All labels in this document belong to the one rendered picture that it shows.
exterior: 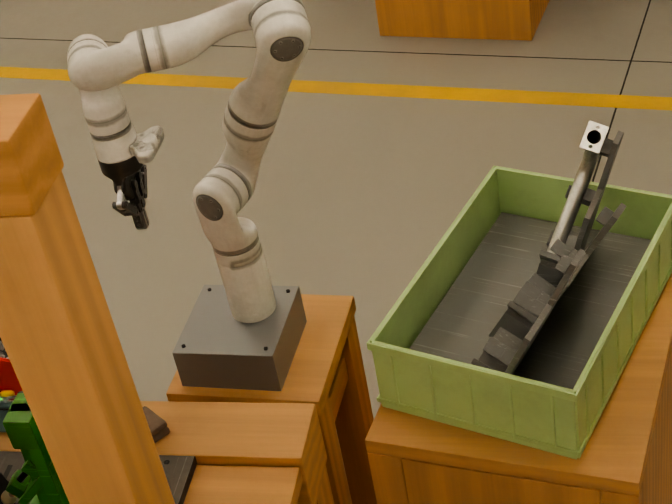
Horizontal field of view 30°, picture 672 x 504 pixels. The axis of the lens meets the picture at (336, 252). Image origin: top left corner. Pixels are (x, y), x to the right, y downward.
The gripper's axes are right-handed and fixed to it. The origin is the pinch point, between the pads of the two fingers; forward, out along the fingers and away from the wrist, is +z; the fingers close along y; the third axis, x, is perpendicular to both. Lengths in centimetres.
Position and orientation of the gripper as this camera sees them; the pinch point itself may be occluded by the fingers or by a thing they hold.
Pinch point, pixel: (140, 218)
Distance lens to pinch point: 223.2
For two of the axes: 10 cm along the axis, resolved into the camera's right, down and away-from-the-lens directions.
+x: 9.7, -0.3, -2.4
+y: -1.7, 6.1, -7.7
